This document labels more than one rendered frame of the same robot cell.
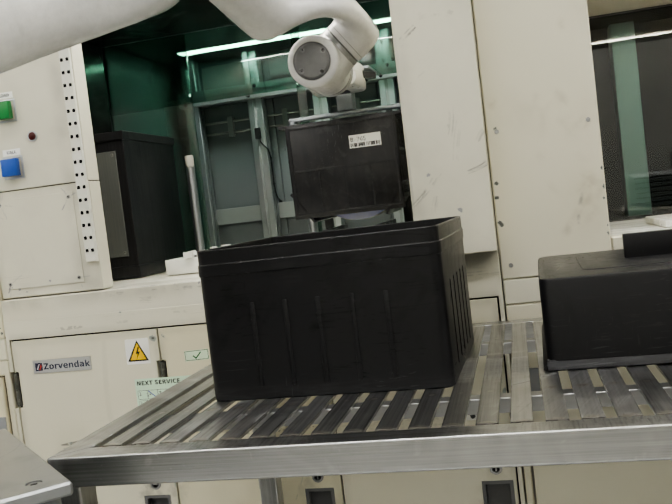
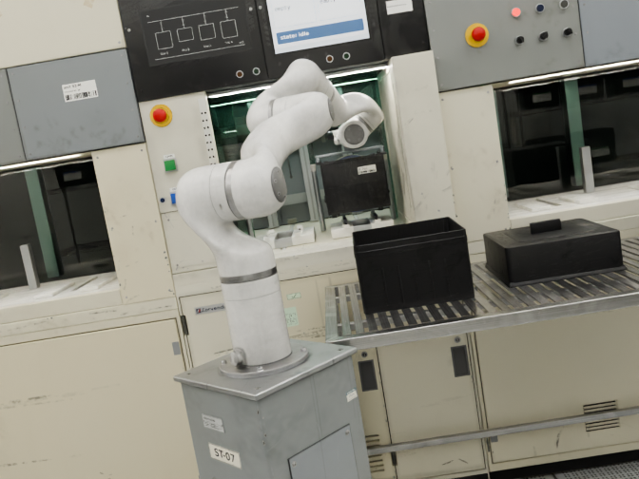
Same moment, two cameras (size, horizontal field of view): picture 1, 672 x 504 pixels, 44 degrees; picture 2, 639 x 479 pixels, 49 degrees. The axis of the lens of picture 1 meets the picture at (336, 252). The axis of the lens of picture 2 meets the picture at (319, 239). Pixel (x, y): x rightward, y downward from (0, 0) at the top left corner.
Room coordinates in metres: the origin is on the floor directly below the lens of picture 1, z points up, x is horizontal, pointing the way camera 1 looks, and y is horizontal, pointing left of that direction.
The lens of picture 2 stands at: (-0.69, 0.55, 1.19)
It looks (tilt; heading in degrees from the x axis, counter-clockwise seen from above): 8 degrees down; 349
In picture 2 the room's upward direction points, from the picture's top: 10 degrees counter-clockwise
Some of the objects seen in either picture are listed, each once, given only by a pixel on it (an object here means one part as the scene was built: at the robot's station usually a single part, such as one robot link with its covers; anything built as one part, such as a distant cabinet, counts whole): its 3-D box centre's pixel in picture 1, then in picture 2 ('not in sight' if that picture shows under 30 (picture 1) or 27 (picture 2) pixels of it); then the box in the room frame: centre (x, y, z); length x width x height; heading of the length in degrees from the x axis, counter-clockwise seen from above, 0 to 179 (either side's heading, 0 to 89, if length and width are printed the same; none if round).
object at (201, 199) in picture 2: not in sight; (224, 221); (0.75, 0.46, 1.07); 0.19 x 0.12 x 0.24; 56
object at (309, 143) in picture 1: (352, 152); (352, 174); (1.65, -0.06, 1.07); 0.24 x 0.20 x 0.32; 78
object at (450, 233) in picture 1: (348, 300); (409, 262); (1.03, -0.01, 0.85); 0.28 x 0.28 x 0.17; 76
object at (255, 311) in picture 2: not in sight; (257, 319); (0.73, 0.44, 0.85); 0.19 x 0.19 x 0.18
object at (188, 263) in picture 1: (233, 255); (284, 237); (1.69, 0.21, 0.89); 0.22 x 0.21 x 0.04; 167
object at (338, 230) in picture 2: not in sight; (360, 224); (1.64, -0.05, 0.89); 0.22 x 0.21 x 0.04; 167
